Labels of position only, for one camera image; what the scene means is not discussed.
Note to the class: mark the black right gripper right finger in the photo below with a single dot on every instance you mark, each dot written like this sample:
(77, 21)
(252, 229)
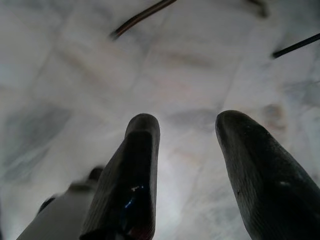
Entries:
(270, 185)

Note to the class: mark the white robot leg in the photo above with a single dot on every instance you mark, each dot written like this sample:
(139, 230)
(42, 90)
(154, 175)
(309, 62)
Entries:
(60, 210)

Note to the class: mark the thin black furniture leg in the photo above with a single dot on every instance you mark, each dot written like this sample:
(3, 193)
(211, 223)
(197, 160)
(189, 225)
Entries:
(297, 46)

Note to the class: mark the dark brown chair leg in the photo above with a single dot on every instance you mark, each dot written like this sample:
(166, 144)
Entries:
(140, 18)

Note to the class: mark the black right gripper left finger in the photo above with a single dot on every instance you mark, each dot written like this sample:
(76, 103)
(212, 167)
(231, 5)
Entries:
(125, 175)

